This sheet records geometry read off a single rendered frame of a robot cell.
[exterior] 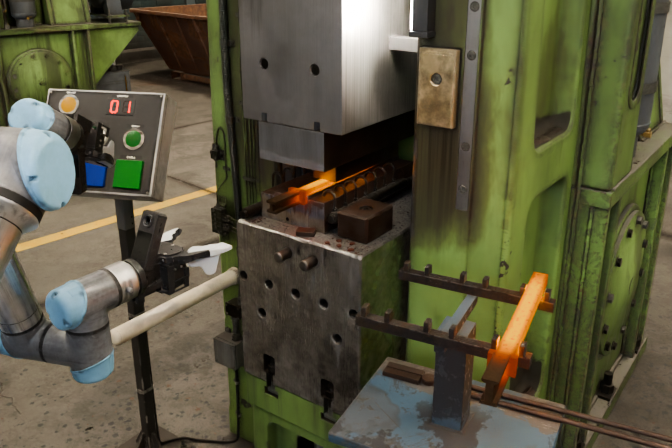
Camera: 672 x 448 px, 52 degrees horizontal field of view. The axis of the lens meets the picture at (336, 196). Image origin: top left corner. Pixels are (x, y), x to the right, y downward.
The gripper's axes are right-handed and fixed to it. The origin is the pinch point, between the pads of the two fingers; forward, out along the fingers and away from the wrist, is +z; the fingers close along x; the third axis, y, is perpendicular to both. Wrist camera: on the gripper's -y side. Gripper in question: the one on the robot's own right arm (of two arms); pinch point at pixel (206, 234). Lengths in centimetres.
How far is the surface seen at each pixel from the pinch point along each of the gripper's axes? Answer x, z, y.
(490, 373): 66, -6, 4
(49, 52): -439, 243, 25
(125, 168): -44.6, 14.8, -2.5
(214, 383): -69, 63, 100
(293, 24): -1, 31, -40
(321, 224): 6.8, 30.7, 6.1
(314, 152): 4.9, 30.6, -11.4
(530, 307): 63, 19, 5
